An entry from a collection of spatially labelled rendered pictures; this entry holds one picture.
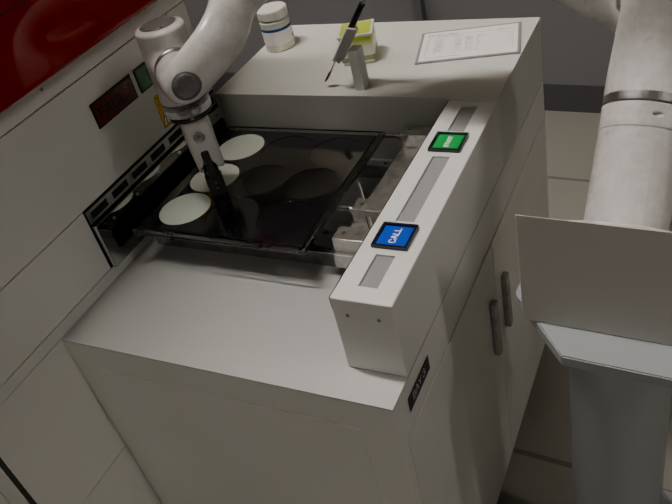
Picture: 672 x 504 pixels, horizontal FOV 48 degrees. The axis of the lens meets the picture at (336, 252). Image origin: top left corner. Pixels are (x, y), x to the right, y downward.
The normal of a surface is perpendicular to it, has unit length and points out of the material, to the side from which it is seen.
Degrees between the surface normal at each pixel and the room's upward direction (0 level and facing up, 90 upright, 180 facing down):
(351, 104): 90
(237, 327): 0
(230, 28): 70
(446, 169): 0
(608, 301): 90
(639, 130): 45
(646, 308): 90
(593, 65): 90
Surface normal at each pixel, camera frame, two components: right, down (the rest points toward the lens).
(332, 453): -0.40, 0.63
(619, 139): -0.73, -0.15
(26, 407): 0.89, 0.11
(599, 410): -0.62, 0.58
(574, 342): -0.21, -0.77
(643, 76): -0.47, -0.05
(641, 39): -0.57, 0.36
